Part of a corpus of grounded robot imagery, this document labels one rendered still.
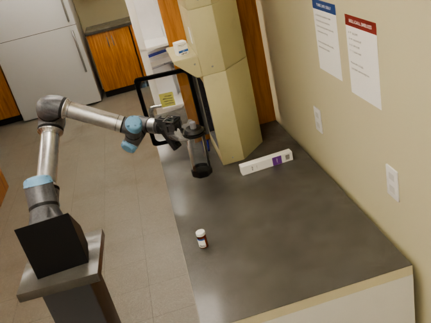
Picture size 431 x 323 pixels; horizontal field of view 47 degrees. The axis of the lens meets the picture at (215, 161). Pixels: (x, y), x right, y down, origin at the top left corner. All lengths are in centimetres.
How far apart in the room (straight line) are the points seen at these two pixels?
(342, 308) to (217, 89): 115
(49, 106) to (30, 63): 505
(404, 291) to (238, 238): 62
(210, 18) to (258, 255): 105
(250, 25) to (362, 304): 156
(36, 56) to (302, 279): 607
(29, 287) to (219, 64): 124
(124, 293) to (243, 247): 165
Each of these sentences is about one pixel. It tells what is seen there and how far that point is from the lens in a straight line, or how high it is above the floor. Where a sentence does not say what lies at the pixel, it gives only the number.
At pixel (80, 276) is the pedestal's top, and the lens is 201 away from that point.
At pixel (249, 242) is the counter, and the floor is 94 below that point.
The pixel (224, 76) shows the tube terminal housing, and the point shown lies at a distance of 230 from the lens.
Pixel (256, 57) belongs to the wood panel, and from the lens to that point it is 272.
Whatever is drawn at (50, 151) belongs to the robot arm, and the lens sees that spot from 231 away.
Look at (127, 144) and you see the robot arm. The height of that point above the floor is 120.
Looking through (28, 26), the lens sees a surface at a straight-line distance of 722.
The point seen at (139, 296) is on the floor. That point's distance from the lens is 331.
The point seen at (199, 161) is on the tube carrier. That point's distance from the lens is 224.
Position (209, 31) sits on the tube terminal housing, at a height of 160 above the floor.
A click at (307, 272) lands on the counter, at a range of 171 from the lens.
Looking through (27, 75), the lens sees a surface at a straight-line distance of 737.
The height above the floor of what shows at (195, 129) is 123.
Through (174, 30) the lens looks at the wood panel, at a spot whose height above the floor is 157.
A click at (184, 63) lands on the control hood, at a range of 226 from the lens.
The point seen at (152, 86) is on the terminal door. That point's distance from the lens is 263.
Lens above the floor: 205
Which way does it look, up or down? 26 degrees down
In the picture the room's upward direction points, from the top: 14 degrees counter-clockwise
